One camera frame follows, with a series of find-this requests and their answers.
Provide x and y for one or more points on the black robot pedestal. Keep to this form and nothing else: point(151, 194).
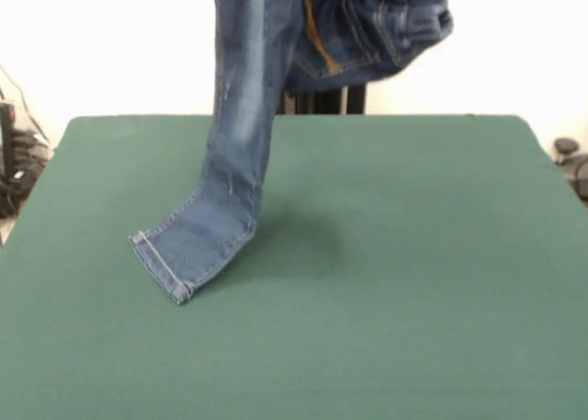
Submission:
point(321, 103)

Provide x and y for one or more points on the dark green table cloth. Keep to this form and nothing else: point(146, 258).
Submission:
point(436, 300)

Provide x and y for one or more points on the black upright frame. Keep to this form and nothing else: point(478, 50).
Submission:
point(7, 139)

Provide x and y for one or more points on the blue denim jeans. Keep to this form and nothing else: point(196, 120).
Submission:
point(239, 116)

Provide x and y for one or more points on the grey chair base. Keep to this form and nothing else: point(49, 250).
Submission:
point(27, 146)
point(569, 162)

